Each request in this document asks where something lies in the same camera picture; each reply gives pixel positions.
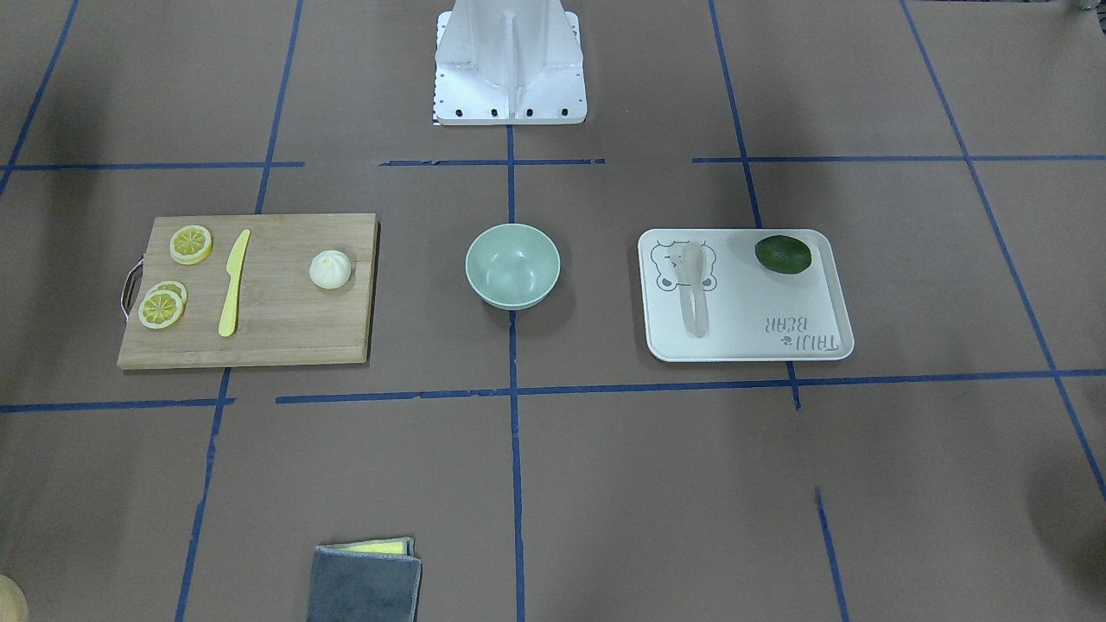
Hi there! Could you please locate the light green bowl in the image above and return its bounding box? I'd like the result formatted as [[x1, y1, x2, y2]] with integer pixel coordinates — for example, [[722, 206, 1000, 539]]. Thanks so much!
[[465, 222, 562, 311]]

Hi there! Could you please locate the white bear tray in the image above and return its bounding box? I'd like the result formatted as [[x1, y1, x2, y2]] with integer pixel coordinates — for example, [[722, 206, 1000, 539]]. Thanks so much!
[[637, 228, 855, 363]]

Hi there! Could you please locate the green avocado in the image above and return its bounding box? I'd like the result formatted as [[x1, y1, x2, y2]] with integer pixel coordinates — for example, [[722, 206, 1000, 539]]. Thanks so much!
[[754, 235, 813, 274]]

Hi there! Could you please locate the grey and yellow cloth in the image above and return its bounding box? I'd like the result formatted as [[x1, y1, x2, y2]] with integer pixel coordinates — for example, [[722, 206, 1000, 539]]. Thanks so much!
[[307, 536, 422, 621]]

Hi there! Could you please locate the yellow plastic knife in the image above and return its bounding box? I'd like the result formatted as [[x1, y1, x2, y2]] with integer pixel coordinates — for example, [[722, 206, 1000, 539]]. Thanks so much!
[[218, 229, 251, 338]]

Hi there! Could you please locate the bamboo cutting board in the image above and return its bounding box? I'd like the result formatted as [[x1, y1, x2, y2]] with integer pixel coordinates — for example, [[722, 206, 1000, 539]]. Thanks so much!
[[118, 212, 378, 370]]

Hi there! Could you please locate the lemon slice upper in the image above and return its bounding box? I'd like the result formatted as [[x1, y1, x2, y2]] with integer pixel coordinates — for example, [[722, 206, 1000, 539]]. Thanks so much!
[[168, 224, 213, 265]]

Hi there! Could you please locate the lemon slice hidden under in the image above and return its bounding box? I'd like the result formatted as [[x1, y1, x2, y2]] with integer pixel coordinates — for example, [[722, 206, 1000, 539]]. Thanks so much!
[[147, 280, 188, 304]]

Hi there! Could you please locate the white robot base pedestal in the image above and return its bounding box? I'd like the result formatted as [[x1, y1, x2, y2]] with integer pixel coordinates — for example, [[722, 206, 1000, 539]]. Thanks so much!
[[432, 1, 588, 126]]

